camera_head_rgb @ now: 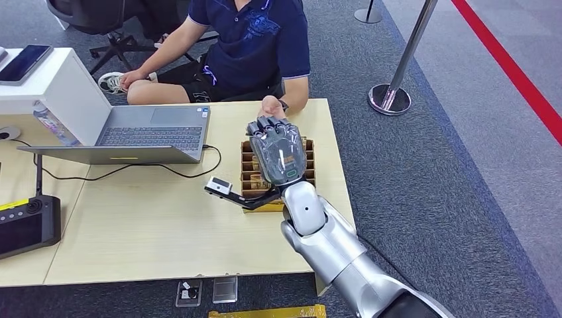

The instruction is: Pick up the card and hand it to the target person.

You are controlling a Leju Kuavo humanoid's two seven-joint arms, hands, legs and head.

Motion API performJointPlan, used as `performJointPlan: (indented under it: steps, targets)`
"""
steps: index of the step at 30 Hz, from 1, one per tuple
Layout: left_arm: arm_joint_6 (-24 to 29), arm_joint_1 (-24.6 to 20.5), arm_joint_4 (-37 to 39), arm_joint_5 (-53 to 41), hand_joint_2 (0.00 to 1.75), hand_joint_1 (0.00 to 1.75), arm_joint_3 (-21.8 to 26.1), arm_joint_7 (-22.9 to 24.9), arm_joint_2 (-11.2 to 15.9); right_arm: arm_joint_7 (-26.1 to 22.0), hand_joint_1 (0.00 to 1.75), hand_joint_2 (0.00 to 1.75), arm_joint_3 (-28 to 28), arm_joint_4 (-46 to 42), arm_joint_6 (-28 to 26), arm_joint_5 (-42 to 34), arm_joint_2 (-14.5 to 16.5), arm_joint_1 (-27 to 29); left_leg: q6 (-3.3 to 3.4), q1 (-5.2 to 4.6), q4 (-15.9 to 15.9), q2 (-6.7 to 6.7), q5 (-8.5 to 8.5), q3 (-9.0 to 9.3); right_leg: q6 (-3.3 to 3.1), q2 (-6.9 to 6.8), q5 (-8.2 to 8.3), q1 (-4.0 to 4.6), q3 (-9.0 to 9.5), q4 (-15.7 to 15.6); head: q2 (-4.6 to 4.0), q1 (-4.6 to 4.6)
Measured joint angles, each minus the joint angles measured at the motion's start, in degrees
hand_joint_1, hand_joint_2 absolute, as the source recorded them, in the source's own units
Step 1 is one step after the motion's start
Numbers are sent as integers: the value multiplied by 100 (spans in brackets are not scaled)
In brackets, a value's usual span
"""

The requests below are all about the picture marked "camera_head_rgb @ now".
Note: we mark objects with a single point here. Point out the person's right hand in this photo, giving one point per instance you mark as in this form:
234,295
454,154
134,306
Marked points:
131,79

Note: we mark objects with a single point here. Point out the person's left hand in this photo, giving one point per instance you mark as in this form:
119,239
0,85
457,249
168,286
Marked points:
271,107

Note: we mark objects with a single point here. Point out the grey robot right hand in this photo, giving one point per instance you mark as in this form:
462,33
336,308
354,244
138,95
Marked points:
279,153

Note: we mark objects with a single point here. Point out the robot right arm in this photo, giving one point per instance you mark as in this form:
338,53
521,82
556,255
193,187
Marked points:
333,250

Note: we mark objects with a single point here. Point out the person's left forearm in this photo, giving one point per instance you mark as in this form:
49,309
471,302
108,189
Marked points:
297,94

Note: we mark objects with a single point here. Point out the person's right forearm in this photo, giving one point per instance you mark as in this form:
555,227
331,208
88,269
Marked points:
171,48

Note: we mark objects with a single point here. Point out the autumn park photo key card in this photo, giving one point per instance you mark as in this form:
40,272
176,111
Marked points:
256,161
260,182

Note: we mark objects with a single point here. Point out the wooden slotted card holder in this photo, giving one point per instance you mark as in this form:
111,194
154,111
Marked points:
250,197

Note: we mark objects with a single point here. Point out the person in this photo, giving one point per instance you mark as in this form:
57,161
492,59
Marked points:
254,44

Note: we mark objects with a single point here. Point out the clear plastic card case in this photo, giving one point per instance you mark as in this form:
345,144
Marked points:
224,289
189,293

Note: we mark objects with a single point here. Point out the black wristwatch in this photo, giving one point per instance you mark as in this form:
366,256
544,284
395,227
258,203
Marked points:
284,105

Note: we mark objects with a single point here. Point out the white sneaker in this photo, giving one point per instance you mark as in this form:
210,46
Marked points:
110,83

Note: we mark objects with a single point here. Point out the grey laptop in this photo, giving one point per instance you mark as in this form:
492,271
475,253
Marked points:
153,136

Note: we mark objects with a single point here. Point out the white box stand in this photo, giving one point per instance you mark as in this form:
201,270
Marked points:
66,87

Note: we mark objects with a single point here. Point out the black office chair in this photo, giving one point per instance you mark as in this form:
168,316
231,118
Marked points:
88,17

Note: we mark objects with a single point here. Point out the clear plastic water bottle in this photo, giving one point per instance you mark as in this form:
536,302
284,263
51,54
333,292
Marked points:
55,127

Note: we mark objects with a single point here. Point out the black smartphone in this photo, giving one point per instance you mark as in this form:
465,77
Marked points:
24,61

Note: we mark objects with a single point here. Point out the yellow cardboard strip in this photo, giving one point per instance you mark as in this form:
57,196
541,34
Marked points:
268,312

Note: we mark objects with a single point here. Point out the black remote controller with antenna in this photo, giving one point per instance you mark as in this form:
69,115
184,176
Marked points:
26,228

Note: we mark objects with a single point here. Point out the red barrier belt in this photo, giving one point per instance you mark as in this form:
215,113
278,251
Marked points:
505,66

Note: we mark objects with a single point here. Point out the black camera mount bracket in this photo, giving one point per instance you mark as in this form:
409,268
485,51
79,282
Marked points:
250,202

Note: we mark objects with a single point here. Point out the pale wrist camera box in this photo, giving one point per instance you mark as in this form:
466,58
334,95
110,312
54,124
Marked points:
219,185

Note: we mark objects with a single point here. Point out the chrome stanchion post with base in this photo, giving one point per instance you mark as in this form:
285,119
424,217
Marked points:
388,98

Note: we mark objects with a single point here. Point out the dark stanchion post with base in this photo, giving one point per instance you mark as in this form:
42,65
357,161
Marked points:
368,15

